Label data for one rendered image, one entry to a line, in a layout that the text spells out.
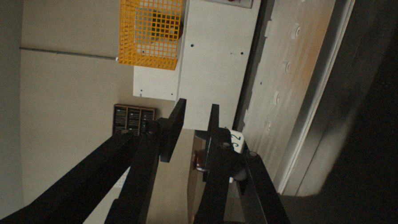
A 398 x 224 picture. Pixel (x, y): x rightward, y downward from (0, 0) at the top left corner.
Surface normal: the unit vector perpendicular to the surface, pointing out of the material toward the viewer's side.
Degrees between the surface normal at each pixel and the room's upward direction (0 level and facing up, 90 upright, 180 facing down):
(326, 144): 0
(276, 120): 0
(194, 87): 90
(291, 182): 90
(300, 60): 0
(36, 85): 90
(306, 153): 90
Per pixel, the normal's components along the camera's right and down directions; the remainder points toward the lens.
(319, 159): -0.99, -0.12
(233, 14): 0.04, 0.40
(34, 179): 0.07, 0.16
